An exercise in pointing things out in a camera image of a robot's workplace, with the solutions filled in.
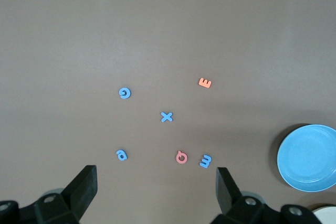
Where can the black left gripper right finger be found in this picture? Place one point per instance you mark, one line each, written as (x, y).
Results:
(225, 190)

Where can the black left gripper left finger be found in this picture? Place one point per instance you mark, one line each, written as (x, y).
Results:
(84, 184)

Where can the blue foam letter E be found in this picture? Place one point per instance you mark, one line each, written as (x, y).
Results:
(205, 161)

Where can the blue foam letter X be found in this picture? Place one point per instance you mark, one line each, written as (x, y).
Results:
(167, 117)

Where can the blue foam letter G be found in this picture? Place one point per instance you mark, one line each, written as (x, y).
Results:
(120, 94)

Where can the pink foam letter Q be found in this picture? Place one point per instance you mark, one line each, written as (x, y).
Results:
(177, 158)

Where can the blue plate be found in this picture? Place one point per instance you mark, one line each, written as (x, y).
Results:
(307, 158)

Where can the beige plate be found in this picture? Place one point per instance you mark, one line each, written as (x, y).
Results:
(328, 217)

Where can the orange foam letter E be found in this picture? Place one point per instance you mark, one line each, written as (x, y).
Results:
(203, 84)

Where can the brown table cover sheet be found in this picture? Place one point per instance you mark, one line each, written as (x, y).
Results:
(157, 37)

